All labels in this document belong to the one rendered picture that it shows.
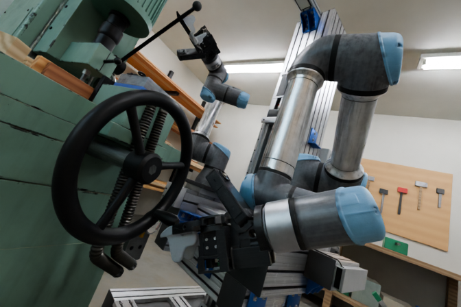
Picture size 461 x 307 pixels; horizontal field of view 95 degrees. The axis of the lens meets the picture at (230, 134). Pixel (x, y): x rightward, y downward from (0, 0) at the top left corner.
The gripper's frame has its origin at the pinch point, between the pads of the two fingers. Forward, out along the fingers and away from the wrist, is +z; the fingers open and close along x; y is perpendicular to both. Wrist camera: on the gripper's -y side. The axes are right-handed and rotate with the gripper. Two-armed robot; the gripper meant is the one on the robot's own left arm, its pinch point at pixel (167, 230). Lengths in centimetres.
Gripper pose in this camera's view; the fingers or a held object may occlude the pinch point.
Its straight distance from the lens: 46.7
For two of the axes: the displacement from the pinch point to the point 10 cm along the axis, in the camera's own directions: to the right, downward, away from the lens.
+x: 4.0, 3.5, 8.5
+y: 1.3, 8.9, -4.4
